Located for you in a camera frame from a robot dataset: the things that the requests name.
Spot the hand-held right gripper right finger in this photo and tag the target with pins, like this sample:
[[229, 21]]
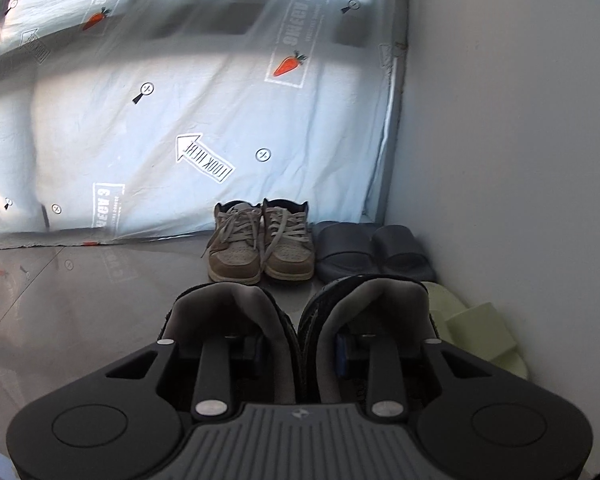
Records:
[[344, 355]]

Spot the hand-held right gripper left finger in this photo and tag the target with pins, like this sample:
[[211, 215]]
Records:
[[250, 355]]

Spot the black suede sneaker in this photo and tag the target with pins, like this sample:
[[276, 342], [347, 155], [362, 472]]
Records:
[[360, 295], [275, 320]]

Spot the dark grey slide sandal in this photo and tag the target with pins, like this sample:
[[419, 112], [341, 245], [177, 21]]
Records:
[[345, 255], [402, 255]]

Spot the beige laced sneaker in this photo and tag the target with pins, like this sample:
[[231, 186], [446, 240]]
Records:
[[235, 255], [290, 255]]

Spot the light green slide sandal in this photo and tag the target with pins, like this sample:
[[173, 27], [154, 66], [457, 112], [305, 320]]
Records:
[[480, 330]]

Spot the white printed sheet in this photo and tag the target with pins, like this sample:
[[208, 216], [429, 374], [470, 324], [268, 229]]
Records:
[[180, 85]]

